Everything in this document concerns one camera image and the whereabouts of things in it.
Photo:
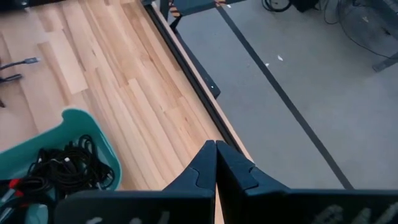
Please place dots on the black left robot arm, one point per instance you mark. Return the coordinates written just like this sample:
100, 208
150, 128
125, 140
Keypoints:
18, 3

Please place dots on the gray desk foot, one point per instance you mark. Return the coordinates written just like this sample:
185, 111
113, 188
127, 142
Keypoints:
387, 63

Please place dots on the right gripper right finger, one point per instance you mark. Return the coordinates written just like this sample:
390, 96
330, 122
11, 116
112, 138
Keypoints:
233, 174

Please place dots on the teal plastic bin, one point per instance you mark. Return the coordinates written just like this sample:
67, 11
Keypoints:
81, 124

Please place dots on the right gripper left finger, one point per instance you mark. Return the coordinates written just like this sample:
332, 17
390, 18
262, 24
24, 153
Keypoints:
202, 174

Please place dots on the black aluminium table frame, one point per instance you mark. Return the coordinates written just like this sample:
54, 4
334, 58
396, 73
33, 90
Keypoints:
189, 72

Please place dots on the black floor box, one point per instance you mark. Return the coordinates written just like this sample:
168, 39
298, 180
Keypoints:
306, 4

